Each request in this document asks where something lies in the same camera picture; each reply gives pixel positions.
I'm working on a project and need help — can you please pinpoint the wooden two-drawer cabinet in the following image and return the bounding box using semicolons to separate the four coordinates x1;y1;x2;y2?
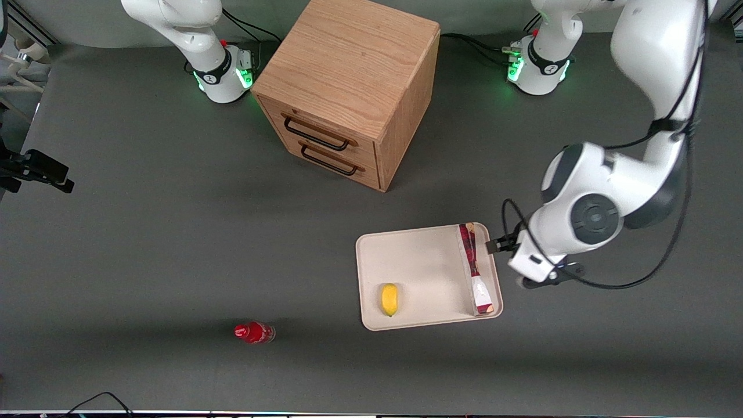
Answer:
251;0;441;193

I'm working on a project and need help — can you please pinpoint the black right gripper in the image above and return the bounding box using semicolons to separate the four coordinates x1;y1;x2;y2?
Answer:
0;137;75;194

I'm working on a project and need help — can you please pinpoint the large-front wooden drawer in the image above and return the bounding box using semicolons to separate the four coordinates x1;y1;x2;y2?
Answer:
259;98;379;170

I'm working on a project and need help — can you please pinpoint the yellow lemon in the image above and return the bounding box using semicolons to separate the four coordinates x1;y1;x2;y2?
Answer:
380;283;400;318

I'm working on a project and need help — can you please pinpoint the red plastic bottle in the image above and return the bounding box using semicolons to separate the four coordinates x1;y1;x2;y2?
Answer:
234;321;276;345

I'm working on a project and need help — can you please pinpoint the thin black table-edge cable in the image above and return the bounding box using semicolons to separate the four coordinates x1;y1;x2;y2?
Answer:
65;392;135;416

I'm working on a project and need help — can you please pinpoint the black right base cable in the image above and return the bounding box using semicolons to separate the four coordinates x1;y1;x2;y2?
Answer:
222;8;283;45

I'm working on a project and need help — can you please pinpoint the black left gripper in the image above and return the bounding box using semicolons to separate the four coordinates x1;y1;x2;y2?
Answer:
485;234;585;290

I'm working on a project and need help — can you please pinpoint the long black wrist cable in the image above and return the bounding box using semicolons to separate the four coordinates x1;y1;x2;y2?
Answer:
558;0;710;290

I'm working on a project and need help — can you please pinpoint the black left base cable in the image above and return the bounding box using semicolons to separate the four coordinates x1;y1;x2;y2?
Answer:
440;32;515;66

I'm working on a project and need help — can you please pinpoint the red cookie box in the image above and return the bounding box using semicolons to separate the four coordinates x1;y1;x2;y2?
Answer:
458;222;496;318

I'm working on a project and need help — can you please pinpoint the long black drawer handle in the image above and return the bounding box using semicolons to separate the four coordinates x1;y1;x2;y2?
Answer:
283;114;352;152

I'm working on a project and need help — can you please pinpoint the beige plastic tray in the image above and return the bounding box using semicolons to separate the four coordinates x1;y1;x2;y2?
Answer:
355;223;504;331

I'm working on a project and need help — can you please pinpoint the short black camera cable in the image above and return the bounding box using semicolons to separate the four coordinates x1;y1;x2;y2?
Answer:
502;199;530;246

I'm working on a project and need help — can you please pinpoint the black base cable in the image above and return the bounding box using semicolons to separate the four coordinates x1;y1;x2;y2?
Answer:
222;8;283;45
440;32;515;66

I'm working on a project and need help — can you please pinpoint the aluminium frame with white brackets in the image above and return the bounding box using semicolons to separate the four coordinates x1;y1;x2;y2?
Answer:
0;0;59;96

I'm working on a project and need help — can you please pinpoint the short black drawer handle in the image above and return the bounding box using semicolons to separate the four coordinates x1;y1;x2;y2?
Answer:
299;143;361;176

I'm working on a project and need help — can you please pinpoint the small-front wooden drawer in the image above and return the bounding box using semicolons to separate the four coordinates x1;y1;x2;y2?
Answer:
280;138;382;192

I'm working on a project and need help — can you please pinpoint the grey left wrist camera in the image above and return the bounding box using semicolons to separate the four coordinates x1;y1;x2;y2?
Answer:
509;243;567;284

